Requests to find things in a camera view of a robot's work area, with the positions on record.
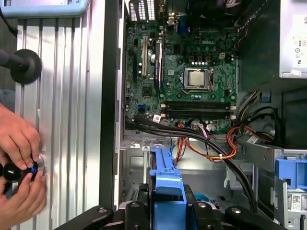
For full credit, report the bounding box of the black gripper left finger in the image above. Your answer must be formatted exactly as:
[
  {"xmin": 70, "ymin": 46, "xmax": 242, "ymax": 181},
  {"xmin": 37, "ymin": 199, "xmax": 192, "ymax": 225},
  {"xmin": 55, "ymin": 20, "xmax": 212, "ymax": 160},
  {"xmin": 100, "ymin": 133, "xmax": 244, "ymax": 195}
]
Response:
[{"xmin": 54, "ymin": 183, "xmax": 152, "ymax": 230}]

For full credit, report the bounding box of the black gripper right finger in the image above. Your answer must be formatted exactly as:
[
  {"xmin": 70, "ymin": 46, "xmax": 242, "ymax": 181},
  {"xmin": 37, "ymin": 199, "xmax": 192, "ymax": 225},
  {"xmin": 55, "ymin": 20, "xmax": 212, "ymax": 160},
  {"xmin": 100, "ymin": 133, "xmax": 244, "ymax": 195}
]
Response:
[{"xmin": 186, "ymin": 188, "xmax": 291, "ymax": 230}]

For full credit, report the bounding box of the hard disk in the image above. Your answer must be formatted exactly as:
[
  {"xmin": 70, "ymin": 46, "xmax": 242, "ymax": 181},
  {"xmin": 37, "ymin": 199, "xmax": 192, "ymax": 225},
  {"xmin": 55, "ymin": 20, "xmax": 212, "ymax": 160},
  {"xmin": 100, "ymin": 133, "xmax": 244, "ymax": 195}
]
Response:
[{"xmin": 148, "ymin": 143, "xmax": 192, "ymax": 230}]

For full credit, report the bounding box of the round black tool blue ring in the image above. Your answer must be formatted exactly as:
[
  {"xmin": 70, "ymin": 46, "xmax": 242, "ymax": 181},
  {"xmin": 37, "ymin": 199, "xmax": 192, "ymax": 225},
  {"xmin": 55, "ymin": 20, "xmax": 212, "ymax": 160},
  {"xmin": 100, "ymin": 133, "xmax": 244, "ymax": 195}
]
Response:
[{"xmin": 0, "ymin": 155, "xmax": 46, "ymax": 190}]

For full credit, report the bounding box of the metal disk bay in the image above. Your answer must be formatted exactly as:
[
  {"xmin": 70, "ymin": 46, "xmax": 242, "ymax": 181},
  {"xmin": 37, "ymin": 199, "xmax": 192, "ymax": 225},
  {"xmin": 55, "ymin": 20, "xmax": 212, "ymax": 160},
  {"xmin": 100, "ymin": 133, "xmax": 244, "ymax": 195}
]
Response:
[{"xmin": 119, "ymin": 141, "xmax": 231, "ymax": 230}]

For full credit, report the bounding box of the person's right hand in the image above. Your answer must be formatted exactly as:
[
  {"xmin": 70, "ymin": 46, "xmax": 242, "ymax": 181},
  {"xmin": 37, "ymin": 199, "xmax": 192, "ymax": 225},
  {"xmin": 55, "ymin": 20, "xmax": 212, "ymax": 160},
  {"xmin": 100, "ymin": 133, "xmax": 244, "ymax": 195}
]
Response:
[{"xmin": 0, "ymin": 172, "xmax": 48, "ymax": 230}]

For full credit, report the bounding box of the person's left hand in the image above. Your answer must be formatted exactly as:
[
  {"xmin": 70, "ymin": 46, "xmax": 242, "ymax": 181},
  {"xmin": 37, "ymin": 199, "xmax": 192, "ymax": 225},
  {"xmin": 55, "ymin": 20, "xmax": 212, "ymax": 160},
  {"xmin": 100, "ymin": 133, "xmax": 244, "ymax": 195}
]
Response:
[{"xmin": 0, "ymin": 103, "xmax": 42, "ymax": 170}]

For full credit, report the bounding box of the metal optical drive cage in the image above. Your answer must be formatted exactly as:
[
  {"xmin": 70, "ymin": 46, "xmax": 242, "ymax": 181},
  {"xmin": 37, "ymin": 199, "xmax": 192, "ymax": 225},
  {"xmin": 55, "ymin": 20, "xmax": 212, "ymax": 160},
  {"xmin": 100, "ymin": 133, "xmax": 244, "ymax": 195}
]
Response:
[{"xmin": 236, "ymin": 140, "xmax": 307, "ymax": 230}]

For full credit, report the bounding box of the black RAM slot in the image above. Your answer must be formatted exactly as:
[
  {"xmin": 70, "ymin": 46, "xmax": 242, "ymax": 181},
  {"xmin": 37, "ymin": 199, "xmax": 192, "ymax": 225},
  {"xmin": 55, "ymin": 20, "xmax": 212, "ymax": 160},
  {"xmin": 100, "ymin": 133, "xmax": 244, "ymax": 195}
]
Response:
[
  {"xmin": 163, "ymin": 110, "xmax": 237, "ymax": 116},
  {"xmin": 163, "ymin": 101, "xmax": 237, "ymax": 107},
  {"xmin": 163, "ymin": 115, "xmax": 237, "ymax": 121},
  {"xmin": 163, "ymin": 106, "xmax": 237, "ymax": 112}
]

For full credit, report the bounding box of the blue drive latch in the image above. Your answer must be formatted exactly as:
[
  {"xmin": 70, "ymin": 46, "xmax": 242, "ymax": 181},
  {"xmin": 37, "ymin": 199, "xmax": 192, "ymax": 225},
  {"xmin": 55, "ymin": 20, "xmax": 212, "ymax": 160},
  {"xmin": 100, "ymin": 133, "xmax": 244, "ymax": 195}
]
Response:
[{"xmin": 274, "ymin": 157, "xmax": 307, "ymax": 190}]

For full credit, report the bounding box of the green motherboard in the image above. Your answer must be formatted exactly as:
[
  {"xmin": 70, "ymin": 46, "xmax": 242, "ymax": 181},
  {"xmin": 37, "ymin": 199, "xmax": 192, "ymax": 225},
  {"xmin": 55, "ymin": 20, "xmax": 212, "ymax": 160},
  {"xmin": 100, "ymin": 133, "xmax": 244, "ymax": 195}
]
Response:
[{"xmin": 124, "ymin": 13, "xmax": 239, "ymax": 135}]

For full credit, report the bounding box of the black open PC case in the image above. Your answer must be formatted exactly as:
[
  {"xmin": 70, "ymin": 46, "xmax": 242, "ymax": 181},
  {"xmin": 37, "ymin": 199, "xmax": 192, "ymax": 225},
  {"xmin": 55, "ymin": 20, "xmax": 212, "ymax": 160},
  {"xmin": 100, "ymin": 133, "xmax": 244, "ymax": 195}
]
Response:
[{"xmin": 99, "ymin": 0, "xmax": 307, "ymax": 230}]

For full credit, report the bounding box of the CPU socket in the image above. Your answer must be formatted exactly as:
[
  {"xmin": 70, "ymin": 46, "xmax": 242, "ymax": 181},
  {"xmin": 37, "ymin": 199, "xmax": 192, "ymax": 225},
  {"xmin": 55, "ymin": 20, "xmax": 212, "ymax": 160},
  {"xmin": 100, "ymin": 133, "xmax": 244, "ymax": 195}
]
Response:
[{"xmin": 180, "ymin": 67, "xmax": 216, "ymax": 96}]

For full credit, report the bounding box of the silver CPU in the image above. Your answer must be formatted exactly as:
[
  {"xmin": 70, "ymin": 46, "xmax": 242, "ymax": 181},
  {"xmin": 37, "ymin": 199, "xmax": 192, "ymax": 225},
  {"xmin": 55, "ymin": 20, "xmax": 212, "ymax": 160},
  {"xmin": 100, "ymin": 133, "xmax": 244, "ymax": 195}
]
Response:
[{"xmin": 188, "ymin": 70, "xmax": 206, "ymax": 87}]

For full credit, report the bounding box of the black graphics card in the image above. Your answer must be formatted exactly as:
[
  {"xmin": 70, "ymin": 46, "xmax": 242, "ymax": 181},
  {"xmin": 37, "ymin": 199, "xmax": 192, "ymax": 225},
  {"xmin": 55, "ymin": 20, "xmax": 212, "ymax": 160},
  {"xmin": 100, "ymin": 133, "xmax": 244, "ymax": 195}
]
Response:
[{"xmin": 153, "ymin": 39, "xmax": 166, "ymax": 93}]

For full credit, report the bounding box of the black expansion slot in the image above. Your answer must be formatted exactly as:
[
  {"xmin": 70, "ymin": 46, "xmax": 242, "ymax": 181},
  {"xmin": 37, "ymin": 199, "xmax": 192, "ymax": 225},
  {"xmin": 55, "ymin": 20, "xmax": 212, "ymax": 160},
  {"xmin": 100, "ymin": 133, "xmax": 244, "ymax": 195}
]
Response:
[{"xmin": 133, "ymin": 38, "xmax": 139, "ymax": 81}]

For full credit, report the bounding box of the white expansion slot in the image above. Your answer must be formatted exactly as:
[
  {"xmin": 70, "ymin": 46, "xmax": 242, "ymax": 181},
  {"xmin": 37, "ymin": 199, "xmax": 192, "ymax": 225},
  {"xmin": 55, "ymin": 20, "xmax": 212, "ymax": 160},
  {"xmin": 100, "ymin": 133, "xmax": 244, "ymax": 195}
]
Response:
[{"xmin": 141, "ymin": 35, "xmax": 148, "ymax": 77}]

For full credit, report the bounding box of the blue VGA port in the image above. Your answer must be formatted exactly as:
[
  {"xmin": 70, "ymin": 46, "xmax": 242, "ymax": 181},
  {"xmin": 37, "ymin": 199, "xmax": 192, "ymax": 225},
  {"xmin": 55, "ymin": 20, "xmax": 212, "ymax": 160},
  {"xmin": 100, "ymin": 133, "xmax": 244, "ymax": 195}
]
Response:
[{"xmin": 177, "ymin": 14, "xmax": 190, "ymax": 34}]

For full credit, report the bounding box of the grey power supply unit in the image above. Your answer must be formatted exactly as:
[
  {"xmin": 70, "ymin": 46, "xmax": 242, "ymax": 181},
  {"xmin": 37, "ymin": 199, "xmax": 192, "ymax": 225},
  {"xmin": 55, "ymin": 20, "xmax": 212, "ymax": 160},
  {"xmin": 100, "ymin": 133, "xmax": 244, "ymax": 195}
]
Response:
[{"xmin": 238, "ymin": 0, "xmax": 307, "ymax": 93}]

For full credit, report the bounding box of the black case fan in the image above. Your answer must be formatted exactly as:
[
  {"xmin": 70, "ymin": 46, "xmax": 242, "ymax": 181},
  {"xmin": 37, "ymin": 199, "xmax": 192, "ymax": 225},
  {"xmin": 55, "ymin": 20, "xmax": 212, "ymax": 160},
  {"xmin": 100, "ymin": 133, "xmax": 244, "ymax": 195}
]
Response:
[{"xmin": 187, "ymin": 0, "xmax": 243, "ymax": 28}]

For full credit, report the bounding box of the pale blue teach pendant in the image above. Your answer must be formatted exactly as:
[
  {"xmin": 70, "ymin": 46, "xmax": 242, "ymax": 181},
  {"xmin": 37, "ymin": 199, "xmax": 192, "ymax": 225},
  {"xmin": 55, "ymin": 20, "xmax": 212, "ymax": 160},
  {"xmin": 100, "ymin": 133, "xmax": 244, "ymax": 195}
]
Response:
[{"xmin": 0, "ymin": 0, "xmax": 90, "ymax": 18}]

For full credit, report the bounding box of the blue data wire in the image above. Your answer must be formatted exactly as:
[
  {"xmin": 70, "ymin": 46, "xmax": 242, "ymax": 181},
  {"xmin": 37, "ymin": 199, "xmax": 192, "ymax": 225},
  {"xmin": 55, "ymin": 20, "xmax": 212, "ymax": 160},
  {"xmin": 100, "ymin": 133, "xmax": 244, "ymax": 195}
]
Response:
[{"xmin": 191, "ymin": 191, "xmax": 218, "ymax": 206}]

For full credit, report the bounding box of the orange wire bundle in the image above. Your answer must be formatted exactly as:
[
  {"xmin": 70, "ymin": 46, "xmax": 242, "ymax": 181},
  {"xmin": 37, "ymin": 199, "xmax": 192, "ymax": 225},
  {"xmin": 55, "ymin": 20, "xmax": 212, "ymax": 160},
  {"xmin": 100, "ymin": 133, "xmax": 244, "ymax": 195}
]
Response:
[{"xmin": 176, "ymin": 122, "xmax": 239, "ymax": 165}]

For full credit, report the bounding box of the yellow black power cable bundle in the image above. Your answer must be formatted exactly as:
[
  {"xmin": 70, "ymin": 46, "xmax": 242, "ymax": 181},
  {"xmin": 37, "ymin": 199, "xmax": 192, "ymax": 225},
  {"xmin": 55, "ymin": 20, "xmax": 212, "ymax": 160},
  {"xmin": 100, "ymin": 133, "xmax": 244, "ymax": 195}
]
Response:
[{"xmin": 236, "ymin": 91, "xmax": 279, "ymax": 135}]

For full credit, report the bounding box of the black round knob with handle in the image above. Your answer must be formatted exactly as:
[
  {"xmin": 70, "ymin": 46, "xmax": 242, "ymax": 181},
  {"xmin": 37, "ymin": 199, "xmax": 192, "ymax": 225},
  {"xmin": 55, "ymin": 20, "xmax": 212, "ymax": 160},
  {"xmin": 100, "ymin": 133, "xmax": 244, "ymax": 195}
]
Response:
[{"xmin": 0, "ymin": 49, "xmax": 43, "ymax": 84}]

